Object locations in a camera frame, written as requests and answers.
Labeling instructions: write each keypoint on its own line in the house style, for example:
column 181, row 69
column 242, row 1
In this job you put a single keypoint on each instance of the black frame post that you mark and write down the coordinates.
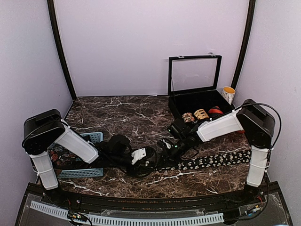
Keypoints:
column 59, row 48
column 245, row 41

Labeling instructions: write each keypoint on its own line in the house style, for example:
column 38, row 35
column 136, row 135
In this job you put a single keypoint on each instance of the right black frame post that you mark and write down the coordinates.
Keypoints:
column 245, row 41

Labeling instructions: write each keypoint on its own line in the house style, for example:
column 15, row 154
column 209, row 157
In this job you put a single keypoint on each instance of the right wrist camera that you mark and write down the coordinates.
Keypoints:
column 178, row 129

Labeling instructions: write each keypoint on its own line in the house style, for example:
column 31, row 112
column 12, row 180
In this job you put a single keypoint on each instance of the black glass-lid tie box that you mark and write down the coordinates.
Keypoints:
column 192, row 85

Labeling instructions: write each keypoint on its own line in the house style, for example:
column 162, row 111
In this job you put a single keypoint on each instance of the red black rolled tie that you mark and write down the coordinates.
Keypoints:
column 215, row 110

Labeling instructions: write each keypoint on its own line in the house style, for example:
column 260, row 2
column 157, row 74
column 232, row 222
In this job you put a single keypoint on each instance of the white yellow mug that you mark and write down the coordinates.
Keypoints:
column 228, row 94

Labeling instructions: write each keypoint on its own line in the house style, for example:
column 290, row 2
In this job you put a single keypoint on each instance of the brown floral rolled tie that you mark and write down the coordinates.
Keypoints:
column 188, row 117

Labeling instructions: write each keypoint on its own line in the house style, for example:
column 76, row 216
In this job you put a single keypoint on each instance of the light blue plastic basket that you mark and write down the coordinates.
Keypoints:
column 82, row 173

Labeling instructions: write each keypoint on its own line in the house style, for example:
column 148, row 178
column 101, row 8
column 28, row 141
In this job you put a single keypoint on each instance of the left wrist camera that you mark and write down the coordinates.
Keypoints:
column 118, row 144

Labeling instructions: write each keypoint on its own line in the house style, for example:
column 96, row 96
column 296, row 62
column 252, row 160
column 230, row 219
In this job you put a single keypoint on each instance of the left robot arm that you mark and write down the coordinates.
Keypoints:
column 48, row 131

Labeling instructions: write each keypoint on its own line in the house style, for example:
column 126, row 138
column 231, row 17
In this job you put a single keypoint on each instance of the white slotted cable duct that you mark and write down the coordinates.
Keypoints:
column 131, row 218

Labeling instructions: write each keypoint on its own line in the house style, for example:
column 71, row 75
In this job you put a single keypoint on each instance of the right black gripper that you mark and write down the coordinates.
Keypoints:
column 166, row 157

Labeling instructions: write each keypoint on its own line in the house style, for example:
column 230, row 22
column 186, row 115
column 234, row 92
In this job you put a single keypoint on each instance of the tan striped rolled tie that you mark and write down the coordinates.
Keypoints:
column 201, row 114

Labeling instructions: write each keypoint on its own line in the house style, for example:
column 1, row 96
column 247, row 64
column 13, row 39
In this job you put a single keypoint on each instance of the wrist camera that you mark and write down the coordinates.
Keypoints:
column 178, row 129
column 118, row 144

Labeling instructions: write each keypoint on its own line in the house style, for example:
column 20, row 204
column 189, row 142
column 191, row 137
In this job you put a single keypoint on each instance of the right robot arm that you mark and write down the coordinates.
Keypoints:
column 251, row 118

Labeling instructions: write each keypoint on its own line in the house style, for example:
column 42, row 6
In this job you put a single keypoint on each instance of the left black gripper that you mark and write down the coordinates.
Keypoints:
column 135, row 172

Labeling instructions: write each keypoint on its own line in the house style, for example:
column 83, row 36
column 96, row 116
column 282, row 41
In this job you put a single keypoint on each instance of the left black frame post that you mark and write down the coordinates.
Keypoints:
column 59, row 48

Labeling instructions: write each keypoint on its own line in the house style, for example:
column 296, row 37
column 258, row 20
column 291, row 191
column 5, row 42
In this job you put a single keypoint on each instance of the black white patterned tie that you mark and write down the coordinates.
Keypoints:
column 222, row 159

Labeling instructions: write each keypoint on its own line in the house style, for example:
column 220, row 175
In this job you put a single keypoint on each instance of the black front rail base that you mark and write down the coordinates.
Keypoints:
column 219, row 202

